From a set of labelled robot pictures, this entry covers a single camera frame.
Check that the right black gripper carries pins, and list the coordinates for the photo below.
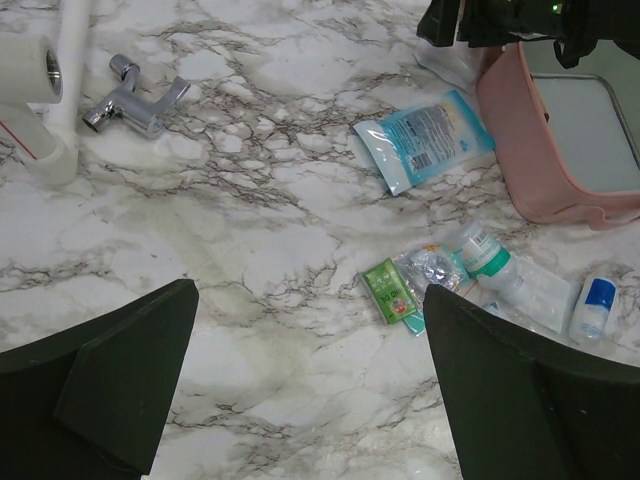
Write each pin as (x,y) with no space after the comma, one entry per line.
(575,27)

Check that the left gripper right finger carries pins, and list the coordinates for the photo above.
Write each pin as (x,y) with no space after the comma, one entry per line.
(522,406)

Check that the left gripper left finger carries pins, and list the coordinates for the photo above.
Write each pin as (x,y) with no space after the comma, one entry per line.
(91,401)

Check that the white gauze packet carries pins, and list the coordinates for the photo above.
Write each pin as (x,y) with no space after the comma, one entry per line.
(458,65)

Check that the pink medicine kit case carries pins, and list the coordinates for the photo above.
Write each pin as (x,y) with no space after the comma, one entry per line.
(567,141)

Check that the blue capped small bottle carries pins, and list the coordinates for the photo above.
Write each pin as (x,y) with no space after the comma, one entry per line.
(592,310)

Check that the green capped white bottle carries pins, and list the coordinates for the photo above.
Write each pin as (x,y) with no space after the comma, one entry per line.
(486,260)

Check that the pill blister bag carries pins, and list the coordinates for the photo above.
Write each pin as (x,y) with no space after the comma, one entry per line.
(432,264)

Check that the green sachet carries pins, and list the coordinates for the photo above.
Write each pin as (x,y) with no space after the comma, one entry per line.
(389,292)

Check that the blue wipes packet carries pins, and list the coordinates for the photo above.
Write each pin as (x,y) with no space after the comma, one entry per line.
(413,145)

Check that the clear bag teal pads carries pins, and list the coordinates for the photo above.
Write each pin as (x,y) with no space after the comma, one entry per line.
(533,291)

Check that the chrome faucet valve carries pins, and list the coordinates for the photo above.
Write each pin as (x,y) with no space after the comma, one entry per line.
(123,102)

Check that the white pvc pipe frame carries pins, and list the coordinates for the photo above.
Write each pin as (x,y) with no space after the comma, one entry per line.
(40,93)

